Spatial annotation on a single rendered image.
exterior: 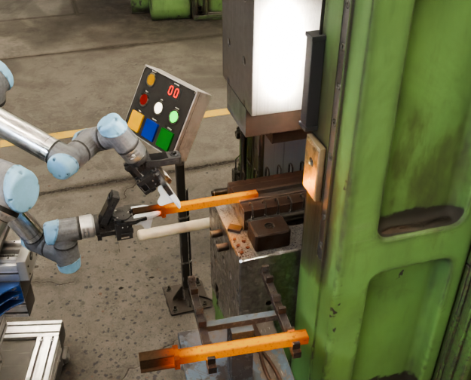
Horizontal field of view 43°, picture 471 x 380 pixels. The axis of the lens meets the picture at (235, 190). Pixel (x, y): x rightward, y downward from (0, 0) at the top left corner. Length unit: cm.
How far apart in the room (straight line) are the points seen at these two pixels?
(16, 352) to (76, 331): 40
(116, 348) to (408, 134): 180
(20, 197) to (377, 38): 99
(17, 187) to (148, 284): 162
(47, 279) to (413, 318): 195
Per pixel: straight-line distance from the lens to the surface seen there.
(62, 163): 172
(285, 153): 222
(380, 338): 209
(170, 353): 147
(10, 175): 167
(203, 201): 198
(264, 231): 190
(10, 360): 269
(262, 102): 172
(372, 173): 153
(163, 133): 235
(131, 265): 330
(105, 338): 295
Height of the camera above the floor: 216
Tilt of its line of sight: 34 degrees down
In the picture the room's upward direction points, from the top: straight up
